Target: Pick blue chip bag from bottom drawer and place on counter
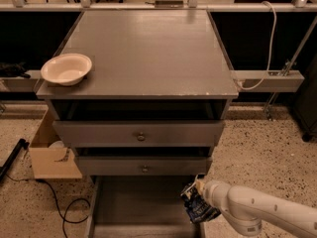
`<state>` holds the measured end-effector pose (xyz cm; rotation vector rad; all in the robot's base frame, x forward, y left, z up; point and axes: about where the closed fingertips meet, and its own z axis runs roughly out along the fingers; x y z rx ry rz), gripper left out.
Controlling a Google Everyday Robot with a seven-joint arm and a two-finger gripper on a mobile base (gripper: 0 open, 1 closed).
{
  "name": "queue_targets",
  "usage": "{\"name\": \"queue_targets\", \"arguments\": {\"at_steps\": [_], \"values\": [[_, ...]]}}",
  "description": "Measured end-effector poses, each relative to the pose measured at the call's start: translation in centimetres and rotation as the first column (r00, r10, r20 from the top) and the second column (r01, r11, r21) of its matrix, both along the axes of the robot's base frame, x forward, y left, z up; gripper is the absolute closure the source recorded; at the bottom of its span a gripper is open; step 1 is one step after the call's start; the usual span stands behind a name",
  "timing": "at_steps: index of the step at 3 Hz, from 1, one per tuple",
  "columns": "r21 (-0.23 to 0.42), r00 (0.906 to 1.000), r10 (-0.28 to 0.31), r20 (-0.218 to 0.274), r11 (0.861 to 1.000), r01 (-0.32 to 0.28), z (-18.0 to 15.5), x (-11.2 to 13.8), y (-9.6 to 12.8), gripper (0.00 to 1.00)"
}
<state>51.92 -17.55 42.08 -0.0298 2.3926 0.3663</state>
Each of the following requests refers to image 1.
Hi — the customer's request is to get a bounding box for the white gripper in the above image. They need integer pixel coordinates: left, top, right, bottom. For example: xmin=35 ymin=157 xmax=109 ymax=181
xmin=195 ymin=179 xmax=231 ymax=209

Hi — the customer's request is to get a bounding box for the blue chip bag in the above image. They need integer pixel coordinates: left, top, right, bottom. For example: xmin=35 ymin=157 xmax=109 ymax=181
xmin=180 ymin=182 xmax=221 ymax=223

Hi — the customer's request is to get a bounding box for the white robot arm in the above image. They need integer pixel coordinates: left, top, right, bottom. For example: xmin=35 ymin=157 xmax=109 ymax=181
xmin=195 ymin=179 xmax=317 ymax=238

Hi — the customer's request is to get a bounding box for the grey middle drawer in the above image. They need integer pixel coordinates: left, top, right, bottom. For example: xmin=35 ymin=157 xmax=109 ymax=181
xmin=75 ymin=157 xmax=212 ymax=176

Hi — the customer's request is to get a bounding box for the grey drawer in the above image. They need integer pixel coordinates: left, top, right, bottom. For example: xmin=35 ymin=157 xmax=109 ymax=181
xmin=84 ymin=176 xmax=205 ymax=238
xmin=53 ymin=121 xmax=224 ymax=148
xmin=75 ymin=157 xmax=212 ymax=176

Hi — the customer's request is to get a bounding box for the grey top drawer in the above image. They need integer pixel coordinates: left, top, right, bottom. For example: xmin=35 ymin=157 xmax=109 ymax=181
xmin=53 ymin=121 xmax=224 ymax=148

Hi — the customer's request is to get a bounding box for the grey bottom drawer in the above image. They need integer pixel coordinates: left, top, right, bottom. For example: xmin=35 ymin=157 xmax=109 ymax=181
xmin=84 ymin=176 xmax=205 ymax=238

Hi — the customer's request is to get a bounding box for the grey wooden drawer cabinet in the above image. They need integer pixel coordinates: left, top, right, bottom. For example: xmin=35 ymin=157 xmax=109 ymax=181
xmin=35 ymin=9 xmax=240 ymax=183

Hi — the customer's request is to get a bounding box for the dark cabinet at right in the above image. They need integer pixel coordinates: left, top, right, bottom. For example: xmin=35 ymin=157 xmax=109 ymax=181
xmin=294 ymin=55 xmax=317 ymax=142

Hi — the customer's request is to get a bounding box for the open cardboard box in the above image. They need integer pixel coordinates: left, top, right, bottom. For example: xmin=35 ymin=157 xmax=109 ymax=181
xmin=29 ymin=111 xmax=82 ymax=179

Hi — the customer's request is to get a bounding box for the white bowl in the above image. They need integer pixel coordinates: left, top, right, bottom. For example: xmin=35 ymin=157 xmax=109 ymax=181
xmin=41 ymin=54 xmax=92 ymax=86

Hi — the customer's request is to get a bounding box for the black bar on floor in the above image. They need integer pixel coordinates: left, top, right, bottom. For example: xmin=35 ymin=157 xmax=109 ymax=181
xmin=0 ymin=138 xmax=29 ymax=181

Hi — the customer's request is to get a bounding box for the white hanging cable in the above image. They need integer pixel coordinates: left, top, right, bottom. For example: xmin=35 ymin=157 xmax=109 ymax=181
xmin=236 ymin=1 xmax=277 ymax=91

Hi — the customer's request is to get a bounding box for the black floor cable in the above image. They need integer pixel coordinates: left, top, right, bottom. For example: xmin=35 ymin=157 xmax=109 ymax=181
xmin=5 ymin=173 xmax=91 ymax=238

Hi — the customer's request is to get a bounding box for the black object on rail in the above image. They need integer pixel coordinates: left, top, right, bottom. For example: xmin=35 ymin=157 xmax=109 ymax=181
xmin=0 ymin=62 xmax=31 ymax=78

